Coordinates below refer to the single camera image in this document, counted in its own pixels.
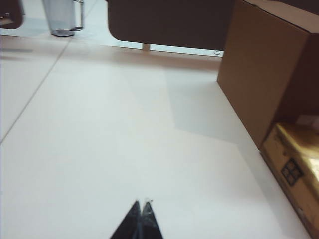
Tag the clear glass mug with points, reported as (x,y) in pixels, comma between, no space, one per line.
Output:
(59,20)

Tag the wide brown desk divider panel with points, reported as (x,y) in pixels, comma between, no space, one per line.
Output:
(162,22)

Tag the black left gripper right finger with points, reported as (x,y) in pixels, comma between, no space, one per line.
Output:
(149,224)

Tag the gold wrapped tissue pack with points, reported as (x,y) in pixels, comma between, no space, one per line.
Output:
(294,161)

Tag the brown cardboard box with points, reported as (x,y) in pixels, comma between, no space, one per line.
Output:
(261,74)

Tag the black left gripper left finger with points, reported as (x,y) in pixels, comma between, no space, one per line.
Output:
(129,224)

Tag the white divider support bracket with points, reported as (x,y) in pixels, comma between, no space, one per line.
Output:
(146,46)

